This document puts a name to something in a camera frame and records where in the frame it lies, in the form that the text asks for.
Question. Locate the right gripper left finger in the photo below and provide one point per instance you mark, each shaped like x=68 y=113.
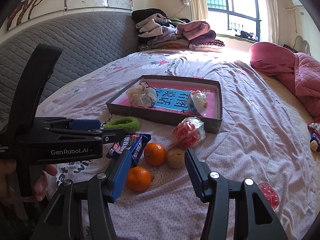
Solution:
x=62 y=219

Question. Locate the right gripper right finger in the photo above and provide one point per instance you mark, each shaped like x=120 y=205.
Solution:
x=254 y=217

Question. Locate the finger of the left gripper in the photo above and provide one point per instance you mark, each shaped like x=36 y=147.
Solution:
x=67 y=123
x=64 y=140

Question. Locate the orange tangerine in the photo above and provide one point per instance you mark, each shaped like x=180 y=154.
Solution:
x=155 y=154
x=138 y=179

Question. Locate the blue snack packet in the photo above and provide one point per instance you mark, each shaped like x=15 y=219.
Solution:
x=135 y=143

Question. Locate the brown walnut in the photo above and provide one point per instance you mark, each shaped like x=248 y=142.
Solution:
x=175 y=158

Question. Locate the red packaged toy ball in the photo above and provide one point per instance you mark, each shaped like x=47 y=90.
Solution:
x=189 y=133

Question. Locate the white red packaged toy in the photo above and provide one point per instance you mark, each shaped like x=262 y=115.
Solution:
x=197 y=102

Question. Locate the left hand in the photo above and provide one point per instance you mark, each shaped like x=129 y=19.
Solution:
x=11 y=180

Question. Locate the strawberry print bed sheet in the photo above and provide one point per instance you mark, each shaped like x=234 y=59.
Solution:
x=258 y=138

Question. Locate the grey quilted headboard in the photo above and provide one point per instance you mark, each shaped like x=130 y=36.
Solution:
x=89 y=41

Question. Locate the small toy on floor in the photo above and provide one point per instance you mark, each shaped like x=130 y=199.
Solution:
x=314 y=130

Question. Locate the grey box lid tray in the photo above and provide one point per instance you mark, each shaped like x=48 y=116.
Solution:
x=171 y=107

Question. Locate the pile of folded clothes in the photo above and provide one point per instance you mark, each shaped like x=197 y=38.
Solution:
x=157 y=31

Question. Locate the pink quilted blanket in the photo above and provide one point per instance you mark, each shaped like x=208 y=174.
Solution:
x=298 y=72

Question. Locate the cream curtain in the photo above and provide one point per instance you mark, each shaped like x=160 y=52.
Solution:
x=199 y=10

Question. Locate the dark framed window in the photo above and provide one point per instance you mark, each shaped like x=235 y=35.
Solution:
x=239 y=16

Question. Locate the white air conditioner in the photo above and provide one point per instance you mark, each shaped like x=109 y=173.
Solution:
x=297 y=3

